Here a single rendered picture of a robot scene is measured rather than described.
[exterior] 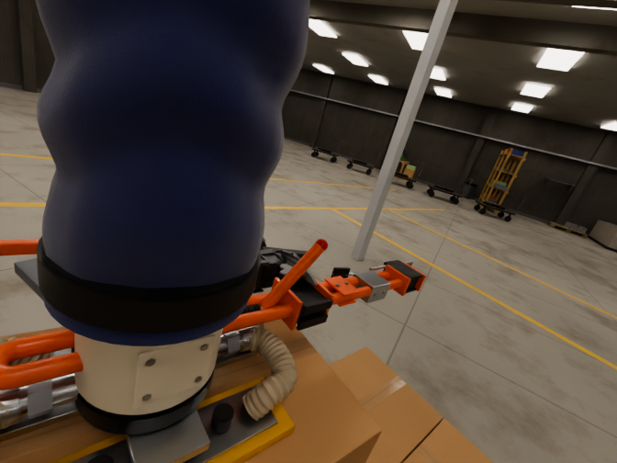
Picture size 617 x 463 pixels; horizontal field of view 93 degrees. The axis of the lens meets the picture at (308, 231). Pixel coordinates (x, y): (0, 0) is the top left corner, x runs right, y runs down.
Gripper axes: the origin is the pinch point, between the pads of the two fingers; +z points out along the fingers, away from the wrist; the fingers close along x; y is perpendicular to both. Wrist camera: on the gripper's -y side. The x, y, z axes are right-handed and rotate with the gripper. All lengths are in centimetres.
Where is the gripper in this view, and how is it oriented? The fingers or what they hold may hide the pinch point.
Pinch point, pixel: (310, 296)
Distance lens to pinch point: 59.0
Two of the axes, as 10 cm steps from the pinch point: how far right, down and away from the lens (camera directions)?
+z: 6.2, 4.1, -6.7
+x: 2.4, -9.1, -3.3
